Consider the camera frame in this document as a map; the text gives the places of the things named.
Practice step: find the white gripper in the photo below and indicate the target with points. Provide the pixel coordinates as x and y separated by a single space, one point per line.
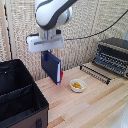
45 42

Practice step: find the dark blue book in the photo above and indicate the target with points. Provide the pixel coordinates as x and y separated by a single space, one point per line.
52 68

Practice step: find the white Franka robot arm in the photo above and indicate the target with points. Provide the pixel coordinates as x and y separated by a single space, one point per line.
53 13

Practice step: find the red plastic cup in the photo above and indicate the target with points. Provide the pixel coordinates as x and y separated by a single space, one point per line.
62 76

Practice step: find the yellow food pieces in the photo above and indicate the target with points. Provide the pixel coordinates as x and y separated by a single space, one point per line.
77 85

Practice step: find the white bowl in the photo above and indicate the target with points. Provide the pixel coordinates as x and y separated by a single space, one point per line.
78 86

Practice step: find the black fabric storage case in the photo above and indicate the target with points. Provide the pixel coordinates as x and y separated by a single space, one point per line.
18 96

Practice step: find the black toaster oven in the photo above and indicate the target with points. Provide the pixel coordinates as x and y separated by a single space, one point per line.
113 56

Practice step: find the wooden screen post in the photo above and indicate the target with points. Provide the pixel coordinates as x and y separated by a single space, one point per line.
59 58

